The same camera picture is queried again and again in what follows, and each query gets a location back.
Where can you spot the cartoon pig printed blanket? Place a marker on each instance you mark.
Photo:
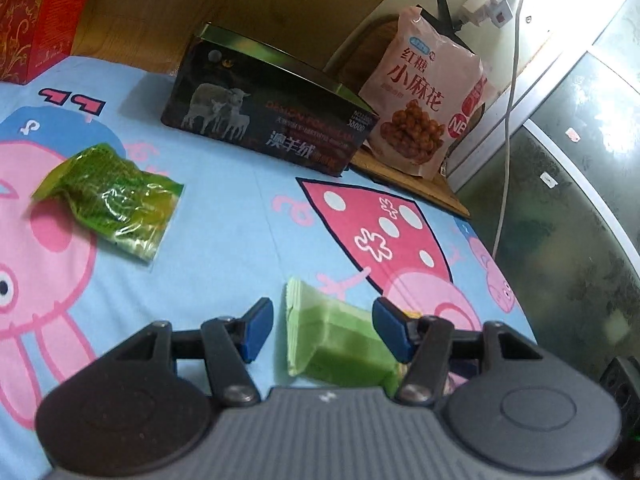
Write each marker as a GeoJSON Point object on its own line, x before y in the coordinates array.
{"type": "Point", "coordinates": [225, 220]}

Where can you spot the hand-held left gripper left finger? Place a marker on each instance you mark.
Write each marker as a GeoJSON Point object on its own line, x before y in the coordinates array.
{"type": "Point", "coordinates": [255, 330]}

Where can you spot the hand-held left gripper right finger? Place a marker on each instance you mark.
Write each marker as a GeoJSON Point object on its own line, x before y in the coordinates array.
{"type": "Point", "coordinates": [390, 330]}

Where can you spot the green transparent snack packet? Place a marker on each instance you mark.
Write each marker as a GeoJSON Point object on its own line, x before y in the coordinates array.
{"type": "Point", "coordinates": [110, 200]}

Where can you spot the red gift box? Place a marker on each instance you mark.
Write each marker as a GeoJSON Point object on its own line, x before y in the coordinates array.
{"type": "Point", "coordinates": [40, 20]}

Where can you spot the black sheep print box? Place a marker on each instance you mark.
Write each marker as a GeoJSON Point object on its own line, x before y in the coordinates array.
{"type": "Point", "coordinates": [280, 125]}

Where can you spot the light green wafer packet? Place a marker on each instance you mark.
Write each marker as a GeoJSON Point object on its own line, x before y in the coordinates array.
{"type": "Point", "coordinates": [330, 340]}

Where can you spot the pink snack bag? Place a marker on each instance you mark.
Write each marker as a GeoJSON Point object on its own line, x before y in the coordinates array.
{"type": "Point", "coordinates": [420, 90]}

